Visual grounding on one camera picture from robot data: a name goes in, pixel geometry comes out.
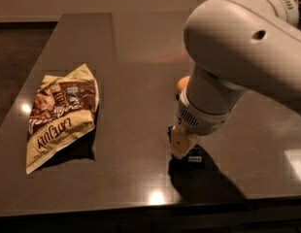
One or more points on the orange fruit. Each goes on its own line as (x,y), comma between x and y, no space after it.
(182,84)

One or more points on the Late July chip bag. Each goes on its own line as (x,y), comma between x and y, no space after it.
(63,111)

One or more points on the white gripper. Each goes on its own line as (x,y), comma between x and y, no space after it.
(196,119)

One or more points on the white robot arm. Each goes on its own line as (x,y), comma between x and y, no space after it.
(236,45)

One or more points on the blue rxbar blueberry wrapper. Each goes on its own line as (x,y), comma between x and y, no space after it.
(192,161)

